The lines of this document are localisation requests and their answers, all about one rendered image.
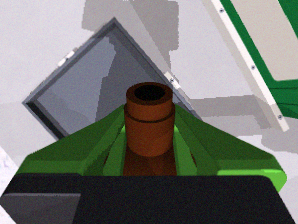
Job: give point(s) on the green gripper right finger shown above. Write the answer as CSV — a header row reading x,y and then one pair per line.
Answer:
x,y
219,153

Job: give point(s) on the brown bottle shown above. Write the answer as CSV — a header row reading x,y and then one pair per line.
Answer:
x,y
149,120

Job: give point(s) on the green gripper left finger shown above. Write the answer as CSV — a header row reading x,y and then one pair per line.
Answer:
x,y
85,150

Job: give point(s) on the green plastic crate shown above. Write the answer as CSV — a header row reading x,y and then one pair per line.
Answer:
x,y
269,31

